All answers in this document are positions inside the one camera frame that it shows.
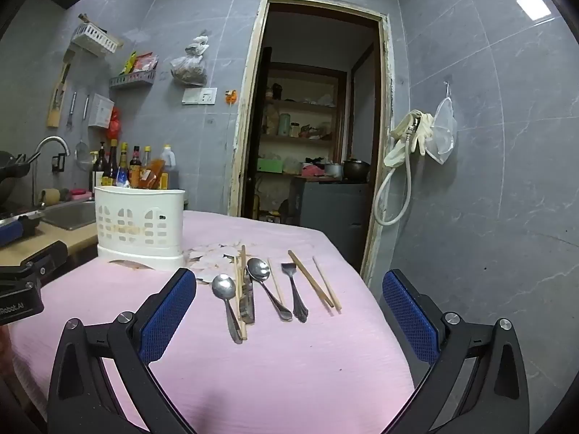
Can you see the steel sink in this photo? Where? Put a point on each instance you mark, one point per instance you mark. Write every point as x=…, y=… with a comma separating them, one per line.
x=72, y=217

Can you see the orange chili powder bag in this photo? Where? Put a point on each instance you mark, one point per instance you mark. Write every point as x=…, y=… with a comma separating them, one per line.
x=151, y=174

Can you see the yellow green snack packet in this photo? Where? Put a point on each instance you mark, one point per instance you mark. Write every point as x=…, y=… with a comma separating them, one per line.
x=128, y=64

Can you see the steel fork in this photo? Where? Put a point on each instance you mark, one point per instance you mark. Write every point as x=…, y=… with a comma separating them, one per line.
x=296, y=298

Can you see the white cardboard box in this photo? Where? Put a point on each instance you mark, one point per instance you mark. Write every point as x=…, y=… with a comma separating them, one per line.
x=100, y=110

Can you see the green box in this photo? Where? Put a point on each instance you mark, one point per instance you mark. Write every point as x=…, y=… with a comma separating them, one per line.
x=269, y=165

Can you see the pink soap dish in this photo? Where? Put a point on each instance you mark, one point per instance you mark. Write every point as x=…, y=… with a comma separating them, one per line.
x=81, y=194

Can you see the steel faucet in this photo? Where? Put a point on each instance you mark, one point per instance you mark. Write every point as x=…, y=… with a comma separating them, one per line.
x=49, y=139

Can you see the cream rubber gloves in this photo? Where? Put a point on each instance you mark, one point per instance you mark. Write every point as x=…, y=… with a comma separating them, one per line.
x=423, y=131

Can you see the steel table knife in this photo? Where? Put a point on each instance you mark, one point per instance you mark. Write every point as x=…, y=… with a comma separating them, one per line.
x=248, y=309

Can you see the hanging steel peeler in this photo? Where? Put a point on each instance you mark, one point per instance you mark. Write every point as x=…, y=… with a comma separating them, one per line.
x=71, y=108

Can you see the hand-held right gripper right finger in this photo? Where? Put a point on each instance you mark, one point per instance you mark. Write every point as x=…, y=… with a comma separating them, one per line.
x=411, y=321

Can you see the large vinegar jug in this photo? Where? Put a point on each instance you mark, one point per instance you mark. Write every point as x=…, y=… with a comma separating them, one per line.
x=172, y=176

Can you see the white wall socket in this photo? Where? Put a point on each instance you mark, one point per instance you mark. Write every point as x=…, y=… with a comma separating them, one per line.
x=208, y=96

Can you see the red cap sauce bottle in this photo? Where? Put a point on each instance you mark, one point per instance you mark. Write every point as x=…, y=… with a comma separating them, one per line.
x=135, y=165

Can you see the hanging mesh strainer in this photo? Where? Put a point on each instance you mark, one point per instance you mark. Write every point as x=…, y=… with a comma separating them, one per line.
x=82, y=156

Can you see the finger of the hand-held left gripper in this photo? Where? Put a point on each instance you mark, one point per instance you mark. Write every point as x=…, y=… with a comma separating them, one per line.
x=10, y=231
x=45, y=257

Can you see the red snack packet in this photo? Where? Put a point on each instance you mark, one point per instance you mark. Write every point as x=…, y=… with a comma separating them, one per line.
x=145, y=62

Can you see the white plastic utensil holder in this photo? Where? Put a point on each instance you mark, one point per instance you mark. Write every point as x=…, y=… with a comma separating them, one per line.
x=135, y=217

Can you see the steel pot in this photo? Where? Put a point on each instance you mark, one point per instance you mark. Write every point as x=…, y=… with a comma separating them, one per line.
x=333, y=171

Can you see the steel gas stove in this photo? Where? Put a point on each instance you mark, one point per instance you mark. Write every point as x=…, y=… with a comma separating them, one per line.
x=18, y=214

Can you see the blue white salt bag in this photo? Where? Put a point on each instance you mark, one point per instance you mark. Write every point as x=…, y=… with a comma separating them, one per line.
x=123, y=178

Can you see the large steel spoon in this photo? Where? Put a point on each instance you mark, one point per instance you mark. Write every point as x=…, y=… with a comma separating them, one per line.
x=258, y=269

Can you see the small steel spoon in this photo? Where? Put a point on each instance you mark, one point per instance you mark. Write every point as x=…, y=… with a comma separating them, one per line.
x=224, y=287

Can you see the white wall switch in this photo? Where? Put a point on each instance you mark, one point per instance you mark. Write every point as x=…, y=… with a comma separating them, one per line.
x=192, y=96

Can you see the grey wall shelf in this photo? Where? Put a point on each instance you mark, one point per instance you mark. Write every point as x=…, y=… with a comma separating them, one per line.
x=131, y=80

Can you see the white wall basket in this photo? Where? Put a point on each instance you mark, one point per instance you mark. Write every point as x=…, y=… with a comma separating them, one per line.
x=95, y=38

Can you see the pink cloth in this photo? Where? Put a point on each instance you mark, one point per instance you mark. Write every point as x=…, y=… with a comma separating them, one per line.
x=313, y=171

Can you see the green canister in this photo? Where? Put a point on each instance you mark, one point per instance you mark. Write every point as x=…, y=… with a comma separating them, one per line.
x=284, y=125

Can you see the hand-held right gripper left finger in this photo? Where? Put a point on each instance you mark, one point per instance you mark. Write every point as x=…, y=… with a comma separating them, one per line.
x=167, y=316

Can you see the wooden shelf unit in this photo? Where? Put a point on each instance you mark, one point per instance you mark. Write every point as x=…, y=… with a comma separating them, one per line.
x=307, y=106

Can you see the clear yellow cap bottle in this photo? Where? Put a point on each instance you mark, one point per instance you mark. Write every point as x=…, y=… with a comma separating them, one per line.
x=146, y=158

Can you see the dark cabinet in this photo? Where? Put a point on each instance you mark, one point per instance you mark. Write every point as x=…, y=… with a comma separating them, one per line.
x=330, y=221

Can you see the red plastic bag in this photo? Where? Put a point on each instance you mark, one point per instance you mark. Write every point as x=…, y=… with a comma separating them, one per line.
x=114, y=124

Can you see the wooden door frame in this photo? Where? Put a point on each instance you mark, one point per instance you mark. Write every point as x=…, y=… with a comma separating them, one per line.
x=243, y=113

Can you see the beige kitchen counter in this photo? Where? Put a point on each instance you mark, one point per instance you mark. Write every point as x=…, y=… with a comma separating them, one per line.
x=68, y=239

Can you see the steel wool scrubber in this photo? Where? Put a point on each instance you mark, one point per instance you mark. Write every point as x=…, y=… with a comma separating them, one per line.
x=64, y=194

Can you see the clear bag of dried goods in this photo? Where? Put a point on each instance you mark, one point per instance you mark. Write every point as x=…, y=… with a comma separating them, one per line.
x=190, y=70

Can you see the dark sauce bottle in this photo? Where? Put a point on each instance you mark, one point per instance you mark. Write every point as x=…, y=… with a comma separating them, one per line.
x=123, y=156

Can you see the black wall holder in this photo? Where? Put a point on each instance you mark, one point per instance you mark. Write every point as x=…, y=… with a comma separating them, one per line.
x=57, y=162

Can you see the black wok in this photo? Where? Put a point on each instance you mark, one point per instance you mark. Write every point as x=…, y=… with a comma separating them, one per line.
x=11, y=176

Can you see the wooden knife rack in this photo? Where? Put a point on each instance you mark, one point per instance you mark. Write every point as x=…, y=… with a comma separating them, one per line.
x=56, y=99

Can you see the black cooking pot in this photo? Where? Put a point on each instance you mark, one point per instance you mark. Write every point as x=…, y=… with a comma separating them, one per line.
x=356, y=170

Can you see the tall soy sauce bottle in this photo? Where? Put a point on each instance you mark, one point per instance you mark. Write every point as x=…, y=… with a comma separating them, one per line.
x=111, y=162

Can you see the white floral doily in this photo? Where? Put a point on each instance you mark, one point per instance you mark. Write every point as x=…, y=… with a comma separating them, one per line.
x=210, y=257

